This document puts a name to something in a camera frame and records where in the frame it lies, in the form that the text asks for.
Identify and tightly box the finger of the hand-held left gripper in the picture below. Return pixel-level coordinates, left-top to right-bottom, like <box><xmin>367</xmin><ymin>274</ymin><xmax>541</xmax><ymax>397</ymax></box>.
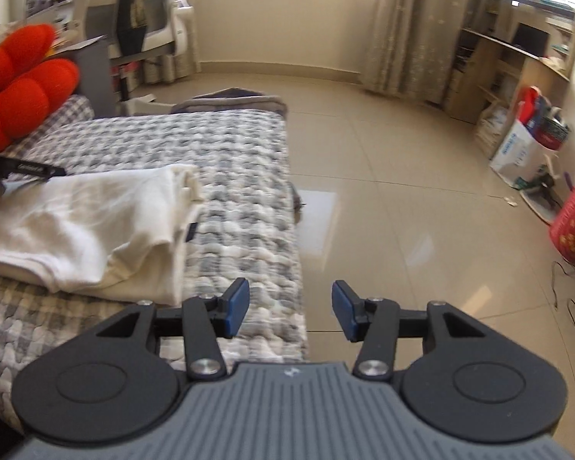
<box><xmin>0</xmin><ymin>156</ymin><xmax>68</xmax><ymax>181</ymax></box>

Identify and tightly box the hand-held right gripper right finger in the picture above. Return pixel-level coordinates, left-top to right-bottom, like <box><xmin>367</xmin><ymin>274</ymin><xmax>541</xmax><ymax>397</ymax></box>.
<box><xmin>332</xmin><ymin>280</ymin><xmax>490</xmax><ymax>382</ymax></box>

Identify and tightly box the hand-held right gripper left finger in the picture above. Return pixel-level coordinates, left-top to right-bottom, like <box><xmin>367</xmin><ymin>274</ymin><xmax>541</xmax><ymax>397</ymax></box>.
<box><xmin>96</xmin><ymin>278</ymin><xmax>250</xmax><ymax>382</ymax></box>

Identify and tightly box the white printed t-shirt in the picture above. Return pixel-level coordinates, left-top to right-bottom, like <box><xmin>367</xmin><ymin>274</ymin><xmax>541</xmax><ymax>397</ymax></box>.
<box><xmin>0</xmin><ymin>164</ymin><xmax>207</xmax><ymax>306</ymax></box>

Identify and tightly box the red knot cushion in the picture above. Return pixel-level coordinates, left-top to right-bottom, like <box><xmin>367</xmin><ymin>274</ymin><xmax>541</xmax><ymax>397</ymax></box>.
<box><xmin>0</xmin><ymin>24</ymin><xmax>81</xmax><ymax>151</ymax></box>

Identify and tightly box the grey sofa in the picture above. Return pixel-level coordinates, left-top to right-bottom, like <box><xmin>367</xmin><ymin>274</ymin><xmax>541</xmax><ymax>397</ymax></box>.
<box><xmin>74</xmin><ymin>36</ymin><xmax>120</xmax><ymax>118</ymax></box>

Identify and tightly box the grey checked sofa cover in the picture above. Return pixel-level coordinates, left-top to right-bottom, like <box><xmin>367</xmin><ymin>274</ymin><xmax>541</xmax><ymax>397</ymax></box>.
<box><xmin>0</xmin><ymin>93</ymin><xmax>310</xmax><ymax>437</ymax></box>

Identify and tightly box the white grey office chair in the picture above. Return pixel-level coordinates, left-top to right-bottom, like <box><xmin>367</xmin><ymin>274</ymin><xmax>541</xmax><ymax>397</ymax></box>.
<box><xmin>64</xmin><ymin>0</ymin><xmax>202</xmax><ymax>116</ymax></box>

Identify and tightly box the black floor appliance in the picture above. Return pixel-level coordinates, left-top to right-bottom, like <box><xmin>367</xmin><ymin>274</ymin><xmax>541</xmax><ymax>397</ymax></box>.
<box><xmin>520</xmin><ymin>153</ymin><xmax>566</xmax><ymax>223</ymax></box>

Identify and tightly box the white cardboard box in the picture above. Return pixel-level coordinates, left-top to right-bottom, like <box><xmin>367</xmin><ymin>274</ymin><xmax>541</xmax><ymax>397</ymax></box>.
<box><xmin>489</xmin><ymin>120</ymin><xmax>557</xmax><ymax>190</ymax></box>

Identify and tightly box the red bag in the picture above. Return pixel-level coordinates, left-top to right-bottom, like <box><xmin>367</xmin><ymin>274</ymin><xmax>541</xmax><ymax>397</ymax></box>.
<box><xmin>515</xmin><ymin>86</ymin><xmax>571</xmax><ymax>151</ymax></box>

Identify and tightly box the wooden desk with shelves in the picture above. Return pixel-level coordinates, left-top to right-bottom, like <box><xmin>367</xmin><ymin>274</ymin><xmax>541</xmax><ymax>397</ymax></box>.
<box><xmin>443</xmin><ymin>0</ymin><xmax>575</xmax><ymax>125</ymax></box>

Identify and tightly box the beige star-pattern curtain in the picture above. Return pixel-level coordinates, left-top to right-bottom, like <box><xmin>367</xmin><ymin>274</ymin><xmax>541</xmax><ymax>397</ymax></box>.
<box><xmin>361</xmin><ymin>0</ymin><xmax>496</xmax><ymax>104</ymax></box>

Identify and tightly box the black monitor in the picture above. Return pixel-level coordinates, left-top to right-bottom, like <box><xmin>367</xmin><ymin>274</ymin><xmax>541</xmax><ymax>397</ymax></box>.
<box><xmin>512</xmin><ymin>21</ymin><xmax>549</xmax><ymax>58</ymax></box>

